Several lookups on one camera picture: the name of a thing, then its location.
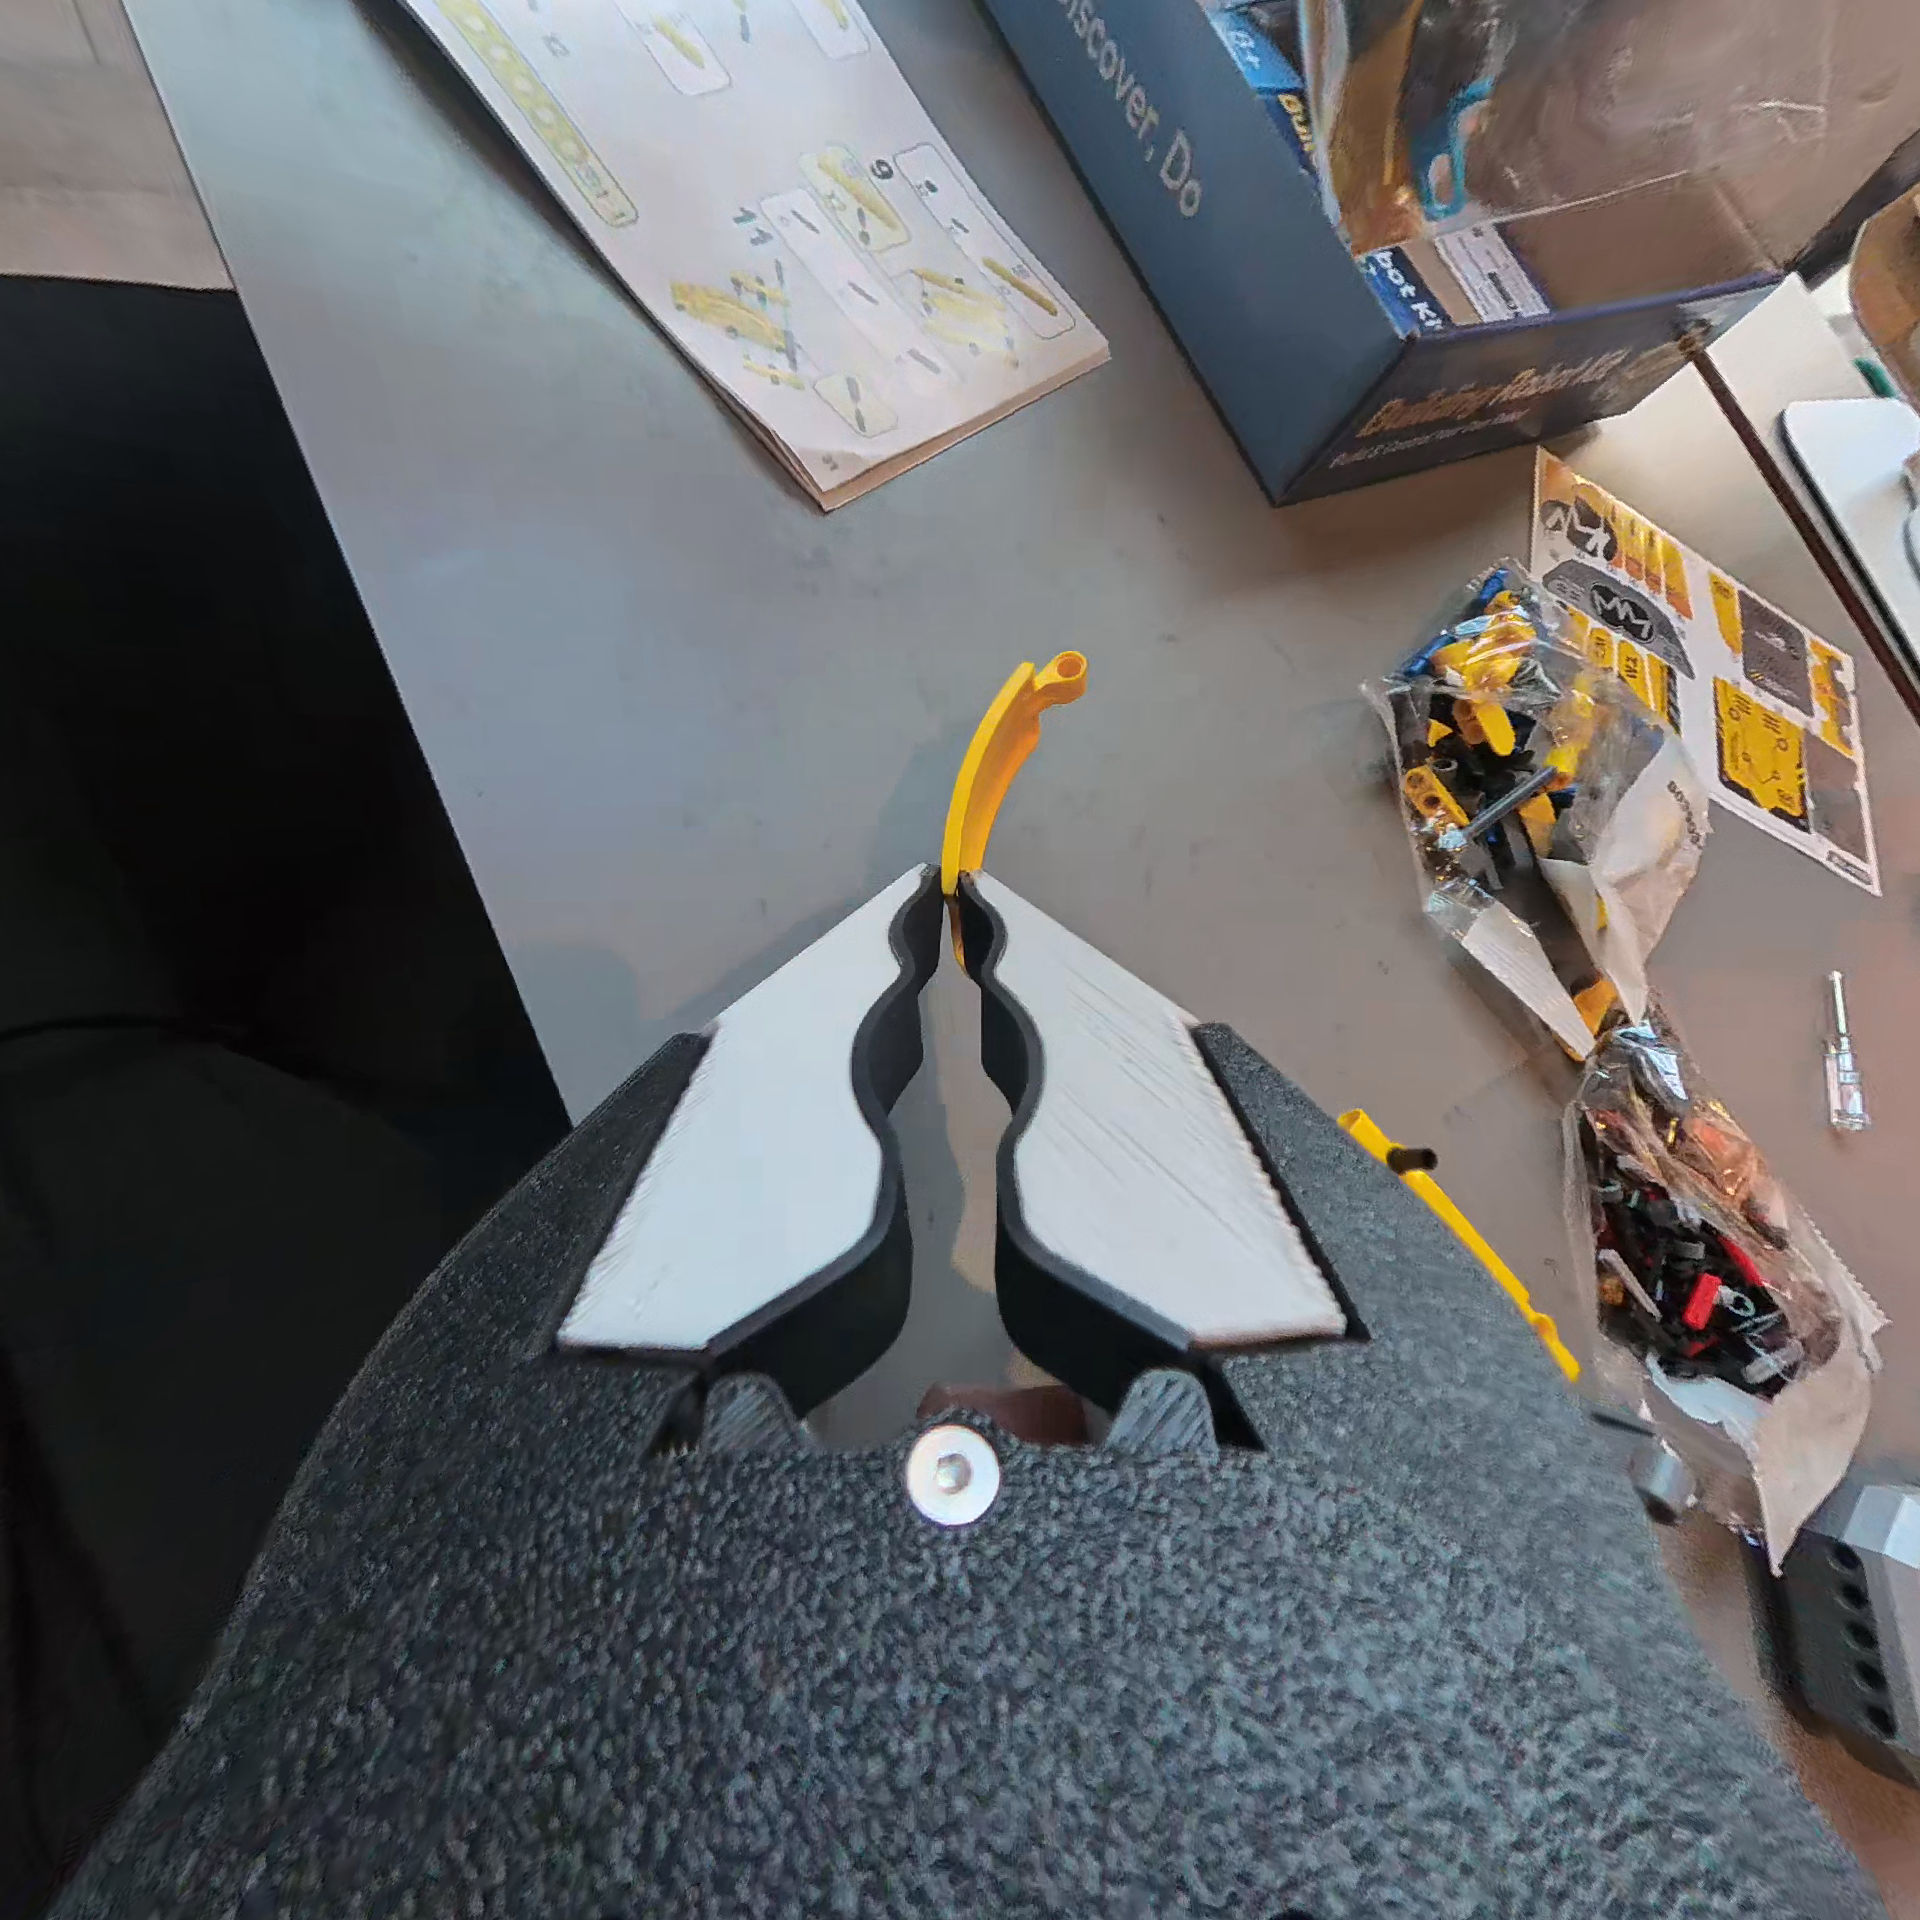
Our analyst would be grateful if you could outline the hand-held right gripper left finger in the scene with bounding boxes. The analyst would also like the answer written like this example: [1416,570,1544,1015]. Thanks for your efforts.
[555,866,949,1420]

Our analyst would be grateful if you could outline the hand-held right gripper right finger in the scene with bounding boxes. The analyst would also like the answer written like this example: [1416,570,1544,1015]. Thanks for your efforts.
[953,868,1351,1420]

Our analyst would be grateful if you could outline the yellow black brick assembly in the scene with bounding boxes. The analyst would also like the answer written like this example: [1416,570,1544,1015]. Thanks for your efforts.
[1334,1108,1705,1526]

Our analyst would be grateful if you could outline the yellow curved arc beam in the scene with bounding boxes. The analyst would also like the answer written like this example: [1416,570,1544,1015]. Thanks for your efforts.
[940,649,1090,921]

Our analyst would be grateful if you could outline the clear bag yellow grey parts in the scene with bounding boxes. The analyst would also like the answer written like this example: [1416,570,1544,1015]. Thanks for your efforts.
[1361,559,1714,1069]

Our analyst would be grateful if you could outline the blue cardboard kit box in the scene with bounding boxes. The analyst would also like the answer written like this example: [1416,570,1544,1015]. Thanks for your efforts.
[975,0,1920,509]

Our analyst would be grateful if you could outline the clear bag yellow gear parts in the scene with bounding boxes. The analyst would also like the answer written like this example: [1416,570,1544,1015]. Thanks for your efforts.
[1297,0,1652,258]

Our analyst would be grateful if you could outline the grey desk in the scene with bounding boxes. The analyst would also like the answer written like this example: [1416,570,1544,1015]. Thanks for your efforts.
[122,0,1920,1847]

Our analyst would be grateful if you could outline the clear bag black red parts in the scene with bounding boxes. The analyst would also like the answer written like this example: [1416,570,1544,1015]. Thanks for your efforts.
[1560,1012,1889,1572]

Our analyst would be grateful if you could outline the person's black trouser legs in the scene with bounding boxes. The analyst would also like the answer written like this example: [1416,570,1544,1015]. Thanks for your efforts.
[0,279,570,1892]

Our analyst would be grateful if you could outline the yellow black sticker sheet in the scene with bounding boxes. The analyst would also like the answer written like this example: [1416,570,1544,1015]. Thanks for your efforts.
[1528,445,1883,898]

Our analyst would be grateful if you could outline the grey battery box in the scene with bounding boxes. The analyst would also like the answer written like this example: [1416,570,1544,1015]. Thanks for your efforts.
[1775,1476,1920,1756]

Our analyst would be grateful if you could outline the instruction booklet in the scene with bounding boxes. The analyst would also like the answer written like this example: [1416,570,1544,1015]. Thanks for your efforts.
[399,0,1114,516]

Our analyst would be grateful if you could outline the wooden document stand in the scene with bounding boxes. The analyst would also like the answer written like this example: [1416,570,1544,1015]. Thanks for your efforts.
[1775,196,1920,675]

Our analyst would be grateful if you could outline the small clear-handled screwdriver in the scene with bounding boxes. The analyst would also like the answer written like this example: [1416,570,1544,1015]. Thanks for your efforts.
[1821,969,1872,1132]

